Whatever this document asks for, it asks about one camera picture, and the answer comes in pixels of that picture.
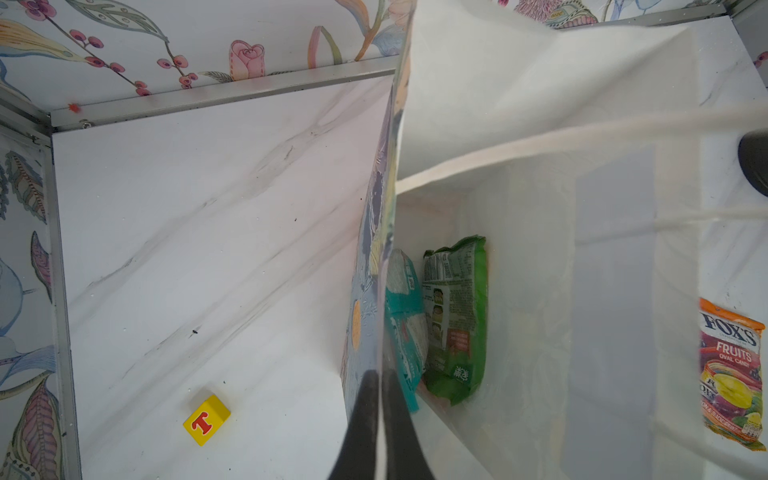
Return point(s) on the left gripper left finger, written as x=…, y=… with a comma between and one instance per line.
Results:
x=357, y=457

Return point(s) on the yellow letter cube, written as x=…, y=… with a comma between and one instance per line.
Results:
x=207, y=419

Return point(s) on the floral paper gift bag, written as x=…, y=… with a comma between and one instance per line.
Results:
x=600, y=164

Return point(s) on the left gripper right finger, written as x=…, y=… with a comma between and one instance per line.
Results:
x=404, y=456

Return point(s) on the black microphone stand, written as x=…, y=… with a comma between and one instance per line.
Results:
x=752, y=154

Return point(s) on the teal Fox's candy bag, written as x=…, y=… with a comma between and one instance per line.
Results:
x=406, y=320

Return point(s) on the orange Fox's fruits candy bag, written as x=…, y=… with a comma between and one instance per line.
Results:
x=730, y=379

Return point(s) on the green snack packet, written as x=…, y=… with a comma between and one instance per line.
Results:
x=455, y=297

